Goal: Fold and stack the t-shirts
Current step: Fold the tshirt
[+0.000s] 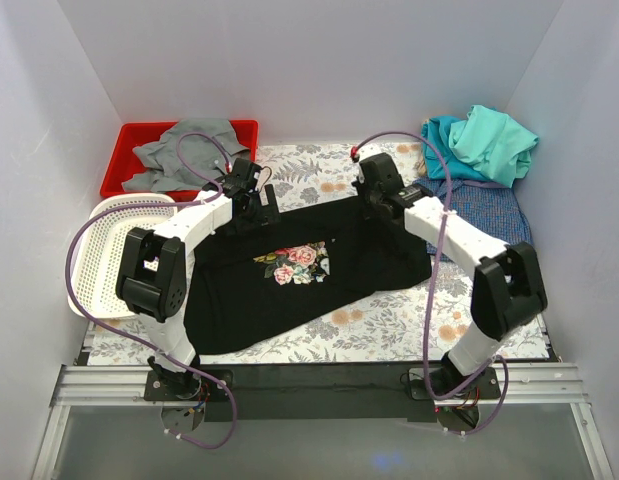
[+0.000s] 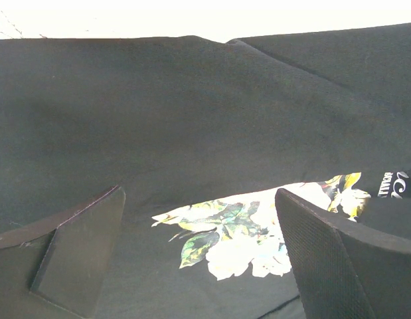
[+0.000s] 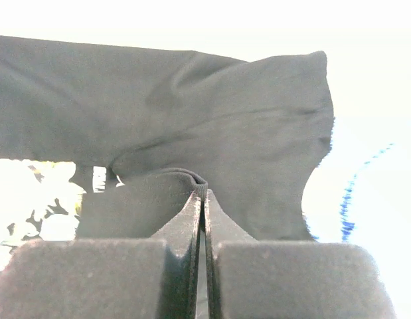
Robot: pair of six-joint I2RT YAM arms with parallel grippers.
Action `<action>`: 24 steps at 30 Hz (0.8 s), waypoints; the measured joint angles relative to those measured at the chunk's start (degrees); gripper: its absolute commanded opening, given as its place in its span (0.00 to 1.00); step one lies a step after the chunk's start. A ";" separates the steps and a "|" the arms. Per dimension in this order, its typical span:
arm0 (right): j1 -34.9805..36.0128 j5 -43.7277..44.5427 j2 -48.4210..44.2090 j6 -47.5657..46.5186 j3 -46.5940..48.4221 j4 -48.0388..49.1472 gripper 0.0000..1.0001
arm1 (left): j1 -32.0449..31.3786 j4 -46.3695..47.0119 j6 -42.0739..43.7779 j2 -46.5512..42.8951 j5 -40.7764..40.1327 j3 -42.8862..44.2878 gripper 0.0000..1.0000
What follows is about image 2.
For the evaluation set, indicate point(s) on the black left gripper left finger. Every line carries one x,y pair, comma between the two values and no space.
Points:
55,267

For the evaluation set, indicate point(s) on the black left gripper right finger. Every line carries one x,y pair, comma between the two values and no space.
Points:
344,269

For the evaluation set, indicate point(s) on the black floral print t-shirt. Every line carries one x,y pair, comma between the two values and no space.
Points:
201,136

